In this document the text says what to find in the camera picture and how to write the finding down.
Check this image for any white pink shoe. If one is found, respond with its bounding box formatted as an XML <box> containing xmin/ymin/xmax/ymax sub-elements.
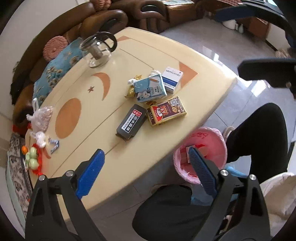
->
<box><xmin>222</xmin><ymin>126</ymin><xmax>236</xmax><ymax>140</ymax></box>
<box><xmin>150</xmin><ymin>183</ymin><xmax>167</xmax><ymax>195</ymax></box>

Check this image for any teal floral cushion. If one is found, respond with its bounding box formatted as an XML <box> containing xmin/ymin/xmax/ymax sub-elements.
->
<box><xmin>33</xmin><ymin>43</ymin><xmax>85</xmax><ymax>102</ymax></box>

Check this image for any beige slipper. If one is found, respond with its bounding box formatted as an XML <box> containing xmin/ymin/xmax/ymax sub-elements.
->
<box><xmin>275</xmin><ymin>49</ymin><xmax>290</xmax><ymax>59</ymax></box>

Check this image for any gold candy wrapper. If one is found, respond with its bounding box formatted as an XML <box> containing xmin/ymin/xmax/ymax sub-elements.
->
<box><xmin>125</xmin><ymin>74</ymin><xmax>143</xmax><ymax>99</ymax></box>

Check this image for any light blue tissue pack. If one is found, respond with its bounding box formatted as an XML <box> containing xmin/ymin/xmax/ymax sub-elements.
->
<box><xmin>134</xmin><ymin>70</ymin><xmax>167</xmax><ymax>103</ymax></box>

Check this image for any dark cloth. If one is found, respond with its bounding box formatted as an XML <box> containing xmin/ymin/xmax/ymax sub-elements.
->
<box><xmin>10</xmin><ymin>62</ymin><xmax>31</xmax><ymax>102</ymax></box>

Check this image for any glass teapot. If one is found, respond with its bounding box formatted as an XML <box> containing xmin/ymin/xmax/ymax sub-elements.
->
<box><xmin>79</xmin><ymin>32</ymin><xmax>118</xmax><ymax>69</ymax></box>

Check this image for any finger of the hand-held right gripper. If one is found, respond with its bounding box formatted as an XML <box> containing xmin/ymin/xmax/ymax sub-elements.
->
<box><xmin>216</xmin><ymin>3</ymin><xmax>292</xmax><ymax>47</ymax></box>
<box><xmin>237</xmin><ymin>57</ymin><xmax>296</xmax><ymax>89</ymax></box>

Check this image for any pink round cushion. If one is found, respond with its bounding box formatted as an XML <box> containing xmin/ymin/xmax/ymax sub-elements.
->
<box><xmin>90</xmin><ymin>0</ymin><xmax>112</xmax><ymax>8</ymax></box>
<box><xmin>43</xmin><ymin>36</ymin><xmax>70</xmax><ymax>62</ymax></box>

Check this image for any white blue medicine box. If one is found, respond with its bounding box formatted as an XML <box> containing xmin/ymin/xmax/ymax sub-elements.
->
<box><xmin>161</xmin><ymin>66</ymin><xmax>184</xmax><ymax>93</ymax></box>

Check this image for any small white plastic bag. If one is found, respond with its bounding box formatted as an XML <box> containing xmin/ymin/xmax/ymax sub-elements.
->
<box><xmin>31</xmin><ymin>131</ymin><xmax>47</xmax><ymax>147</ymax></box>

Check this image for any red net of green fruit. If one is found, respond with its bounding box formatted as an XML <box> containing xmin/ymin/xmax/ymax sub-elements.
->
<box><xmin>23</xmin><ymin>143</ymin><xmax>52</xmax><ymax>178</ymax></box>

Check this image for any brown wooden sofa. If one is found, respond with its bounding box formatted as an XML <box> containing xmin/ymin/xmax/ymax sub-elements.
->
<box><xmin>10</xmin><ymin>3</ymin><xmax>129</xmax><ymax>130</ymax></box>

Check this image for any brown wooden cabinet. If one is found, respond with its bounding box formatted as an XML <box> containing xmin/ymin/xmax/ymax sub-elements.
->
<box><xmin>240</xmin><ymin>17</ymin><xmax>271</xmax><ymax>40</ymax></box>

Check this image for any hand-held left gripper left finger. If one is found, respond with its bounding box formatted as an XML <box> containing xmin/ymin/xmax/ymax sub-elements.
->
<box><xmin>25</xmin><ymin>149</ymin><xmax>105</xmax><ymax>241</ymax></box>

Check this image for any person's black trouser leg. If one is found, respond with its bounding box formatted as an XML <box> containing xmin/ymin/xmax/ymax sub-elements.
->
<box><xmin>134</xmin><ymin>184</ymin><xmax>219</xmax><ymax>241</ymax></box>
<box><xmin>226</xmin><ymin>103</ymin><xmax>289</xmax><ymax>183</ymax></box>

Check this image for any pink trash bin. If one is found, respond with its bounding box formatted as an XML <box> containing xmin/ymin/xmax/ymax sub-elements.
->
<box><xmin>173</xmin><ymin>126</ymin><xmax>228</xmax><ymax>185</ymax></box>

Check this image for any black rectangular box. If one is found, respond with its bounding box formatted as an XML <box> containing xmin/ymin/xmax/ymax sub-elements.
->
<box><xmin>116</xmin><ymin>104</ymin><xmax>148</xmax><ymax>142</ymax></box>

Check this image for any brown leather armchair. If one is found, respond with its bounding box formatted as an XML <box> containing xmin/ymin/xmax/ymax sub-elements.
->
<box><xmin>110</xmin><ymin>0</ymin><xmax>205</xmax><ymax>35</ymax></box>

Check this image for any clear plastic bag of nuts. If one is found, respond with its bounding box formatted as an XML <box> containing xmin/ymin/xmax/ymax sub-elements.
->
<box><xmin>26</xmin><ymin>106</ymin><xmax>53</xmax><ymax>133</ymax></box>

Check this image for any black white patterned cloth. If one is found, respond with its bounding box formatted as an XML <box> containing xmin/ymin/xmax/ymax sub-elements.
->
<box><xmin>6</xmin><ymin>133</ymin><xmax>33</xmax><ymax>209</ymax></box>

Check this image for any white garment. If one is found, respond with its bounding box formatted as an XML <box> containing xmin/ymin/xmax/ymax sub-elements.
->
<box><xmin>260</xmin><ymin>173</ymin><xmax>296</xmax><ymax>220</ymax></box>

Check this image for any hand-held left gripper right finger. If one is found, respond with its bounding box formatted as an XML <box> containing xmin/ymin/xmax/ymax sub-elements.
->
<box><xmin>188</xmin><ymin>146</ymin><xmax>271</xmax><ymax>241</ymax></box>

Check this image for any magazine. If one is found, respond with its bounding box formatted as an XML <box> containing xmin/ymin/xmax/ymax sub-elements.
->
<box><xmin>163</xmin><ymin>0</ymin><xmax>195</xmax><ymax>6</ymax></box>

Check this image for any red gold card box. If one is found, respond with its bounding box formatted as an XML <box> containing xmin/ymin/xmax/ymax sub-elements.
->
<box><xmin>147</xmin><ymin>96</ymin><xmax>187</xmax><ymax>127</ymax></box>

